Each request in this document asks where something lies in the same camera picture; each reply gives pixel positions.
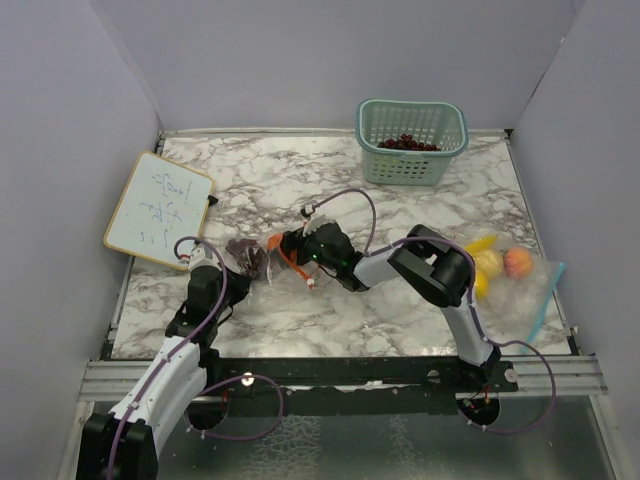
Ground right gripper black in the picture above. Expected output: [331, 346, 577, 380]
[269, 218, 340, 273]

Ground orange fake pumpkin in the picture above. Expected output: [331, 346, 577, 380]
[267, 233, 283, 250]

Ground clear bag red zipper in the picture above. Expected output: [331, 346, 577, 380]
[249, 236, 315, 290]

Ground dark purple fake grapes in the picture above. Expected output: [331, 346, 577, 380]
[225, 238, 268, 280]

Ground red fake grapes bunch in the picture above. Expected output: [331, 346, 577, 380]
[377, 134, 441, 152]

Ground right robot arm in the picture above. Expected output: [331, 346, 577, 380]
[271, 221, 501, 391]

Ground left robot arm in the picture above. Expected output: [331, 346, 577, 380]
[75, 265, 251, 479]

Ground yellow fake banana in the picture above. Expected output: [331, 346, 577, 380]
[464, 234, 498, 256]

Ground yellow fake lemon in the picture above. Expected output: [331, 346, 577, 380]
[474, 270, 489, 300]

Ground clear bag blue zipper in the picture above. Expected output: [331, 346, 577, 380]
[470, 233, 565, 344]

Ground orange fake peach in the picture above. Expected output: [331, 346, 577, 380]
[504, 246, 534, 278]

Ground teal plastic basket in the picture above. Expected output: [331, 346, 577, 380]
[355, 99, 470, 186]

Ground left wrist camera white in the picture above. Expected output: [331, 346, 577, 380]
[180, 244, 219, 271]

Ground small whiteboard wooden frame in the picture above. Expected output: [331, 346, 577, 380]
[103, 151, 215, 270]

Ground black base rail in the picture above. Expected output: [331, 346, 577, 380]
[201, 354, 517, 417]

